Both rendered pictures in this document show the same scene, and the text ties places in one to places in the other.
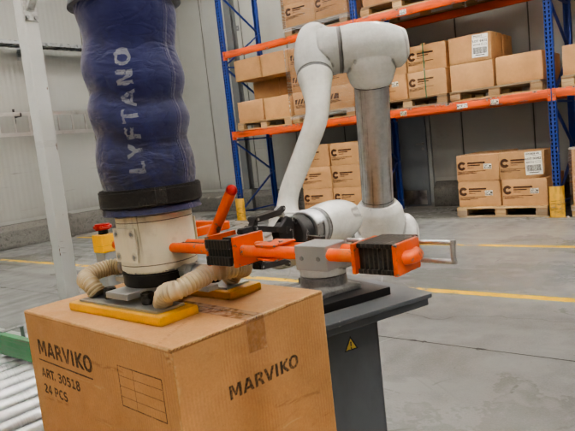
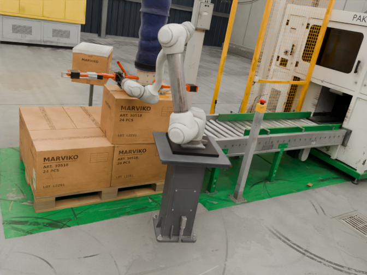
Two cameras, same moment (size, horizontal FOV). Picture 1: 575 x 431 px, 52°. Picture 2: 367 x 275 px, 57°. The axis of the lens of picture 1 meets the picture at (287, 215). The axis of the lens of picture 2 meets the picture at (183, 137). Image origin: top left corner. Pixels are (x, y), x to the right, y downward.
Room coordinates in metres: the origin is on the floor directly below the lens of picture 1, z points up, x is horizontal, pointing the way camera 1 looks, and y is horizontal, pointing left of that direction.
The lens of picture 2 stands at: (2.53, -2.30, 1.71)
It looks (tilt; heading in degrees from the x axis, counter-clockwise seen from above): 21 degrees down; 107
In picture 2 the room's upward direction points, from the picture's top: 10 degrees clockwise
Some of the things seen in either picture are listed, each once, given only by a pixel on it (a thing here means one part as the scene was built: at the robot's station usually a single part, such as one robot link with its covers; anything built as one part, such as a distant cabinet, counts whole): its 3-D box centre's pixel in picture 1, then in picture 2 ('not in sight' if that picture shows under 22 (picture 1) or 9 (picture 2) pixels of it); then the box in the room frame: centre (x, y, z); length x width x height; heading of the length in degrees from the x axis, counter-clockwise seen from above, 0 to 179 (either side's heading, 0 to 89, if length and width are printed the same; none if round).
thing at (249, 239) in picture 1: (234, 247); (118, 76); (1.16, 0.11, 1.07); 0.10 x 0.08 x 0.06; 139
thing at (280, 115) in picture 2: not in sight; (266, 114); (2.29, 1.94, 0.60); 1.60 x 0.10 x 0.09; 51
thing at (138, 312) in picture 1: (128, 300); not in sight; (1.26, 0.36, 0.97); 0.34 x 0.10 x 0.05; 49
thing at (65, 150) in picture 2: not in sight; (94, 142); (0.90, 0.26, 0.34); 1.20 x 1.00 x 0.40; 51
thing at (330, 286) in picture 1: (320, 280); (193, 140); (1.94, -0.09, 0.80); 0.22 x 0.18 x 0.06; 35
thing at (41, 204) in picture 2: not in sight; (92, 167); (0.90, 0.26, 0.07); 1.20 x 1.00 x 0.14; 51
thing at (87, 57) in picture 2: not in sight; (93, 63); (0.06, 1.41, 0.82); 0.60 x 0.40 x 0.40; 115
